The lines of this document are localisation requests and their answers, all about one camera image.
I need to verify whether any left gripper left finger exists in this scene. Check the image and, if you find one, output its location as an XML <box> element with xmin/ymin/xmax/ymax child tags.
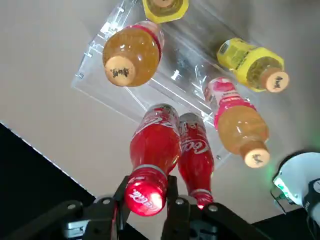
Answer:
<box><xmin>4</xmin><ymin>176</ymin><xmax>132</xmax><ymax>240</ymax></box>

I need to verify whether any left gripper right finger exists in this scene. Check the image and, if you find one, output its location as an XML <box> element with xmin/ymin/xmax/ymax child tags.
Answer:
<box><xmin>161</xmin><ymin>176</ymin><xmax>270</xmax><ymax>240</ymax></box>

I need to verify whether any red cola bottle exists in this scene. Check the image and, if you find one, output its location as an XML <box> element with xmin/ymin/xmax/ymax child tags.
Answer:
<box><xmin>177</xmin><ymin>112</ymin><xmax>216</xmax><ymax>210</ymax></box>
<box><xmin>123</xmin><ymin>103</ymin><xmax>182</xmax><ymax>217</ymax></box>

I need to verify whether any clear acrylic bottle shelf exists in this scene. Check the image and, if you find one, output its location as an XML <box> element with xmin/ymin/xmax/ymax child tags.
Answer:
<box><xmin>70</xmin><ymin>0</ymin><xmax>253</xmax><ymax>163</ymax></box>

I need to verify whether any orange juice bottle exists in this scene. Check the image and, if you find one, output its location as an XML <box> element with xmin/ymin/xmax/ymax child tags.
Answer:
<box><xmin>102</xmin><ymin>21</ymin><xmax>166</xmax><ymax>87</ymax></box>
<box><xmin>203</xmin><ymin>76</ymin><xmax>271</xmax><ymax>169</ymax></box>

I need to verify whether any yellow label tea bottle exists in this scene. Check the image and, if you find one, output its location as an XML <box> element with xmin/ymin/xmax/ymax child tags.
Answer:
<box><xmin>216</xmin><ymin>37</ymin><xmax>291</xmax><ymax>93</ymax></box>
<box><xmin>142</xmin><ymin>0</ymin><xmax>190</xmax><ymax>25</ymax></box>

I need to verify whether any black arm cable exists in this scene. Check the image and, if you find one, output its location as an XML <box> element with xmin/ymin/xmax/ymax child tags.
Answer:
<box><xmin>271</xmin><ymin>189</ymin><xmax>288</xmax><ymax>216</ymax></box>

